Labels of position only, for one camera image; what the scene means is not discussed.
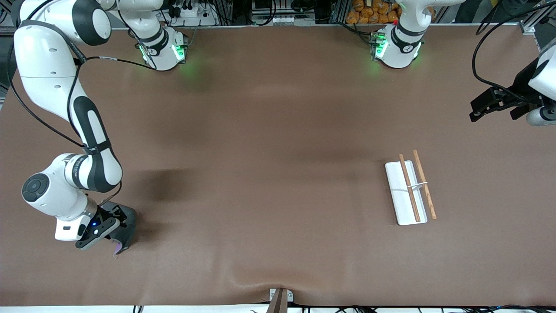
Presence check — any grey and purple towel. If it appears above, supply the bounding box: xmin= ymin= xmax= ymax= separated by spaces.
xmin=109 ymin=206 xmax=138 ymax=260

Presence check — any white rack with wooden rods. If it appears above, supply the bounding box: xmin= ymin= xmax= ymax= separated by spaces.
xmin=385 ymin=150 xmax=437 ymax=226

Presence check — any brown table cover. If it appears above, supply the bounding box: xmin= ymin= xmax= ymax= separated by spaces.
xmin=0 ymin=24 xmax=556 ymax=307

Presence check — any bag of orange items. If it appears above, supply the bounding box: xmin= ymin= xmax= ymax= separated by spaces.
xmin=346 ymin=0 xmax=402 ymax=25

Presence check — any white power strip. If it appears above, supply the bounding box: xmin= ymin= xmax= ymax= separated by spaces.
xmin=167 ymin=1 xmax=218 ymax=27

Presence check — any white connector strip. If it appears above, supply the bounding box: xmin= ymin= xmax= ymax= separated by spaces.
xmin=252 ymin=14 xmax=316 ymax=27

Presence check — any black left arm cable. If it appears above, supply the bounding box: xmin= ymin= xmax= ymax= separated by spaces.
xmin=473 ymin=2 xmax=556 ymax=94

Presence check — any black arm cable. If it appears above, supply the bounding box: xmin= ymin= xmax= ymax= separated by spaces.
xmin=7 ymin=13 xmax=158 ymax=149
xmin=473 ymin=2 xmax=556 ymax=94

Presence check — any aluminium frame profile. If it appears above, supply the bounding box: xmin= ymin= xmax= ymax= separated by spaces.
xmin=519 ymin=0 xmax=556 ymax=35

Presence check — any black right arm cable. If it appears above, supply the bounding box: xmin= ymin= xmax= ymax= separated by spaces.
xmin=7 ymin=13 xmax=158 ymax=149

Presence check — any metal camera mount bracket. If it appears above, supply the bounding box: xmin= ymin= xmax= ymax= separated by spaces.
xmin=266 ymin=288 xmax=294 ymax=313

